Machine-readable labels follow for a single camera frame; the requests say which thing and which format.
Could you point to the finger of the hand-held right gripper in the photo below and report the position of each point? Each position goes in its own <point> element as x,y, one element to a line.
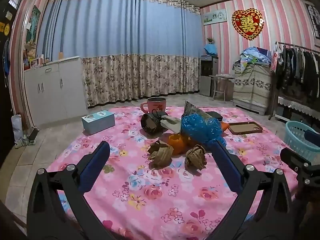
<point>312,138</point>
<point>292,156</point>

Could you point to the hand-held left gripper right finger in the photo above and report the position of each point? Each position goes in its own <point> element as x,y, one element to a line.
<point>226,167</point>

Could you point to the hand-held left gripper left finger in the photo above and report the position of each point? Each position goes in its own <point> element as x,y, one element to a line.
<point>96,170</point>

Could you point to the light blue plastic basket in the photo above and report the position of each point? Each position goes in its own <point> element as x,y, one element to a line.
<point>295,135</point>

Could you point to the blue plastic bag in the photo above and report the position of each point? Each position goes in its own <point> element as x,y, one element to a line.
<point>200,128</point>
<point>223,140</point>

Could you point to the black round mesh container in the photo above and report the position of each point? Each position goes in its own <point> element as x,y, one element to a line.
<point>145,130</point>

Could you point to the printed paper packet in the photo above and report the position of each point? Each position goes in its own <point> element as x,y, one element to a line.
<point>191,110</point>

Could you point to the low stand with lace cloth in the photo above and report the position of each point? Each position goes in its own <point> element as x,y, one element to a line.
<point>297,102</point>

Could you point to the brown rectangular tray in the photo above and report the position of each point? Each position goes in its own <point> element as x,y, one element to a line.
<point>245,128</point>

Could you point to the light blue tissue box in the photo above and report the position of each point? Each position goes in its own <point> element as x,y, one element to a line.
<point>100,123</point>

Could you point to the black wallet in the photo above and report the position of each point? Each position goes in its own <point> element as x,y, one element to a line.
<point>215,116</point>

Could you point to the pink floral blanket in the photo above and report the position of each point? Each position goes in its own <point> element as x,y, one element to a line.
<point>150,205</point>

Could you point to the row of hanging clothes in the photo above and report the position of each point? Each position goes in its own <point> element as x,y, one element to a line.
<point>300,67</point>

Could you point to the patterned cloth covered washer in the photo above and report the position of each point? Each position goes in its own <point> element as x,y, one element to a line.
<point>252,87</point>

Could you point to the red and white gift bag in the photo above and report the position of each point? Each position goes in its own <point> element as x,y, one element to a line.
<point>275,60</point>

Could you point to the pink mug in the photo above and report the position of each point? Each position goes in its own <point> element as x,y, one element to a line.
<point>156,105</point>

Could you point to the grey water dispenser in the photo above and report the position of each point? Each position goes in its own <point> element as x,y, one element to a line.
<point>207,80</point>

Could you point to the white cabinet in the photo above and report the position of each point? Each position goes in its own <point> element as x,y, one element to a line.
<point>55,90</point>

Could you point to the small metal table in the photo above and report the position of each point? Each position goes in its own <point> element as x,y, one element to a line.
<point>222,76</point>

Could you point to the metal clothes rack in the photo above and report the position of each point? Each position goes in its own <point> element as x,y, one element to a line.
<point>290,44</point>

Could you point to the pile of folded clothes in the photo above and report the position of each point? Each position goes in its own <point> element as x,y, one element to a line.
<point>257,55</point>

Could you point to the framed black and white poster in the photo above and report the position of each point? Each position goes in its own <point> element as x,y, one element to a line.
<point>315,20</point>

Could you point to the blue cloth bottle cover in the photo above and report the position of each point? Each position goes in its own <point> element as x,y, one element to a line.
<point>210,49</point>

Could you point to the small potted plant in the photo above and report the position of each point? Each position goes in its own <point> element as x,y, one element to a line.
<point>210,40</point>

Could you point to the blue and floral curtain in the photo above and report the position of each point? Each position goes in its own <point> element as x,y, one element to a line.
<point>112,42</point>

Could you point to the red heart wall decoration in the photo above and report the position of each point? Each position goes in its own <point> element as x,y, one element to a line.
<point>247,23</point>

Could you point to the small landscape wall picture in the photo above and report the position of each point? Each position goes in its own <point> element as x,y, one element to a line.
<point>215,17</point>

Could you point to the wall poster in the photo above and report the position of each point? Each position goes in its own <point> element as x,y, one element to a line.
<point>33,30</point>

